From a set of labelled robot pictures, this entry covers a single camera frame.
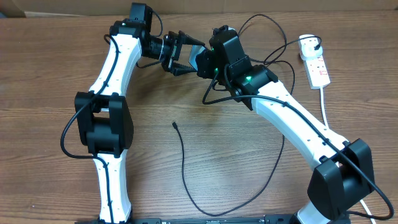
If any white power strip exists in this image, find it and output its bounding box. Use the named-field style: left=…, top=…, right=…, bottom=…
left=303, top=56, right=330, bottom=90

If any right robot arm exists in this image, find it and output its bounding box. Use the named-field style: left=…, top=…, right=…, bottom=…
left=189, top=28, right=374, bottom=223

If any smartphone with teal screen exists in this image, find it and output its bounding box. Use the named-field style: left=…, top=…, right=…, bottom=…
left=188, top=45, right=206, bottom=71

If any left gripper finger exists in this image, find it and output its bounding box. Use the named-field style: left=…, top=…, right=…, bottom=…
left=170, top=62, right=196, bottom=77
left=177, top=30, right=205, bottom=46

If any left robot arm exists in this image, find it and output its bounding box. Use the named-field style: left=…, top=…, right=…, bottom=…
left=74, top=2, right=202, bottom=223

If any white charger adapter plug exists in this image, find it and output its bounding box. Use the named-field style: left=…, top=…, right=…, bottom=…
left=298, top=34, right=323, bottom=61

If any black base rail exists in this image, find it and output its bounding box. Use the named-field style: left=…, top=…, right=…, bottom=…
left=74, top=213, right=352, bottom=224

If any black USB charging cable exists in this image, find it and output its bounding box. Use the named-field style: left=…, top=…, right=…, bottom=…
left=172, top=14, right=322, bottom=217

